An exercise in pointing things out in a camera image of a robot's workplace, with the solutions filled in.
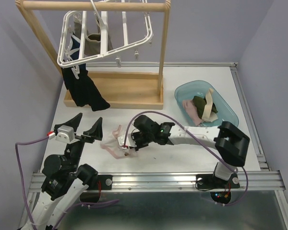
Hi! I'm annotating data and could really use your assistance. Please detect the aluminium mounting rail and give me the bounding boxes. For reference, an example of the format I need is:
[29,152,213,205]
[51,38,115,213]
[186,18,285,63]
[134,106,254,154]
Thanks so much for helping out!
[30,170,285,192]

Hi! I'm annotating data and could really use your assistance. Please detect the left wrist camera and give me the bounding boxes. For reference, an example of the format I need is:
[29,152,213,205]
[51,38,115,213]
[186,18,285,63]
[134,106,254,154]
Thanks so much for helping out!
[55,125,77,144]

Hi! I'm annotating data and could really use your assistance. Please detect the pink mauve underwear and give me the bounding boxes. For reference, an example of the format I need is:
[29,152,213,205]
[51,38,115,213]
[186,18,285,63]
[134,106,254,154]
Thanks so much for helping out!
[182,100,203,126]

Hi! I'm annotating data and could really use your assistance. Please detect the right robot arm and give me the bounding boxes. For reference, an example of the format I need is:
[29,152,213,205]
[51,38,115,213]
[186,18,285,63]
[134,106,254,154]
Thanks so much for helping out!
[126,115,250,187]

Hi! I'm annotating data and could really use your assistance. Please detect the white plastic clip hanger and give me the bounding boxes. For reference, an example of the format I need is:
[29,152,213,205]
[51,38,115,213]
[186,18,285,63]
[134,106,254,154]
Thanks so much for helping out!
[56,1,154,75]

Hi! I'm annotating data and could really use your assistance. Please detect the teal plastic basin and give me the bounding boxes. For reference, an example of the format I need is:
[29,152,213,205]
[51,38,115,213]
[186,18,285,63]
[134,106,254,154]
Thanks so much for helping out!
[174,80,239,127]

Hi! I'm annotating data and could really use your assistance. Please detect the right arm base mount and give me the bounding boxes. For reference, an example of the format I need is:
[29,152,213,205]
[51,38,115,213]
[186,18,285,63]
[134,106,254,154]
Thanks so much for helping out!
[195,173,240,190]

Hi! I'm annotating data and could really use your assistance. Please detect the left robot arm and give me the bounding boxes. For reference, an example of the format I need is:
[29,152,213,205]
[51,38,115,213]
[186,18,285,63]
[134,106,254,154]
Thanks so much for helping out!
[22,113,103,230]

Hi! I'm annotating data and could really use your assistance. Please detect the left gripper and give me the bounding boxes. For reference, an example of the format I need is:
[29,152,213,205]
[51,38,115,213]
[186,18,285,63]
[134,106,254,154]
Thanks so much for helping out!
[56,112,103,170]

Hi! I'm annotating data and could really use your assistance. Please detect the navy underwear white trim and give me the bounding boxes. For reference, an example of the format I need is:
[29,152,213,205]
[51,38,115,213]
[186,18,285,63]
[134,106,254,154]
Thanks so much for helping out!
[69,33,81,60]

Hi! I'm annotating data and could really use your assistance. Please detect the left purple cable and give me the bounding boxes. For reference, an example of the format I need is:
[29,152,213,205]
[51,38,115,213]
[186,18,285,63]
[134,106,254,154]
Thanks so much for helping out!
[14,135,120,230]

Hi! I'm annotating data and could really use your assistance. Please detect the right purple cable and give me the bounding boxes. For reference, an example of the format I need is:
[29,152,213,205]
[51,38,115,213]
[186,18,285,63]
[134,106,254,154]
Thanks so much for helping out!
[123,111,250,208]

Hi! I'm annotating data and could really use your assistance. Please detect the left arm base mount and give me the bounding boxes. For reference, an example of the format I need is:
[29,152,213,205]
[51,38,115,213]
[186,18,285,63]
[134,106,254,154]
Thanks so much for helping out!
[87,174,113,191]

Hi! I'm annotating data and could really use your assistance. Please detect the black underwear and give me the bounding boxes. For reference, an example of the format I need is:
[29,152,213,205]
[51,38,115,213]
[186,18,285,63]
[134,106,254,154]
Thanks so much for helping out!
[61,64,110,112]

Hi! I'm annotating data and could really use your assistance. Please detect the dark green underwear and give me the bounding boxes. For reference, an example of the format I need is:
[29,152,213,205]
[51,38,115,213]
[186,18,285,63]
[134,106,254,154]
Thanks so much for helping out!
[191,88,219,122]

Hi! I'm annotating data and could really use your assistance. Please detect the light pink underwear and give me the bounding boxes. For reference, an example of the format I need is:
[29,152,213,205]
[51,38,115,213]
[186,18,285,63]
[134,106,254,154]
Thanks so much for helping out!
[100,125,137,160]

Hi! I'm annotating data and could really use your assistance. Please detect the wooden clothes rack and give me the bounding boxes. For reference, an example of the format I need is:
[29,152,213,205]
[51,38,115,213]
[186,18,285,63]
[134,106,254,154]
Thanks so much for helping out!
[15,0,171,109]

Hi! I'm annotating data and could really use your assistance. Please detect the purple cable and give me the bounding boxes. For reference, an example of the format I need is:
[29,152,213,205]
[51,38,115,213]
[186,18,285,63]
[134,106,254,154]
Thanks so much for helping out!
[123,111,250,208]
[14,135,120,230]

